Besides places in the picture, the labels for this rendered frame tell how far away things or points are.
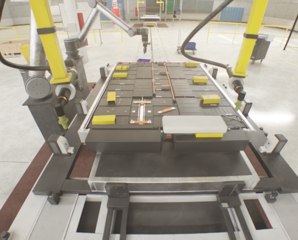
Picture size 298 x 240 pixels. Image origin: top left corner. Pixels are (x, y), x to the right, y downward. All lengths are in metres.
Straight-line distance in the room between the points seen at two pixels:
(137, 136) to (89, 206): 0.50
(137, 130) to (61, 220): 0.62
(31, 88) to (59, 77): 0.87
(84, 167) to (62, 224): 1.34
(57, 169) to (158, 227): 0.70
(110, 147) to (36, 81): 0.96
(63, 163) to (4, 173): 1.67
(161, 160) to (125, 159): 0.20
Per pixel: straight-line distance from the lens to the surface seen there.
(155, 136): 0.90
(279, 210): 1.18
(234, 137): 1.02
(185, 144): 0.91
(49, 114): 2.03
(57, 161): 1.23
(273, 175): 1.26
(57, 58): 0.76
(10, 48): 9.81
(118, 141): 0.89
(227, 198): 1.02
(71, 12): 6.21
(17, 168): 2.74
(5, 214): 2.37
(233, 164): 1.03
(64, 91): 0.77
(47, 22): 0.74
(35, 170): 2.55
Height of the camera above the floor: 1.71
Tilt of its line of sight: 37 degrees down
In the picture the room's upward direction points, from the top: straight up
